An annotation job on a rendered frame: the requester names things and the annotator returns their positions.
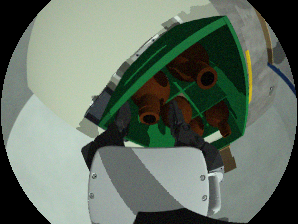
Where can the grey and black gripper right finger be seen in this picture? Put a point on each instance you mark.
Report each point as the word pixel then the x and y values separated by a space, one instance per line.
pixel 184 135

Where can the green plastic crate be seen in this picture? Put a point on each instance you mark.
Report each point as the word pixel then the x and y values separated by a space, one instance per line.
pixel 225 54

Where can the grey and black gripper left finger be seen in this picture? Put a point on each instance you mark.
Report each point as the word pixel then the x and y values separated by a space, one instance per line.
pixel 110 137

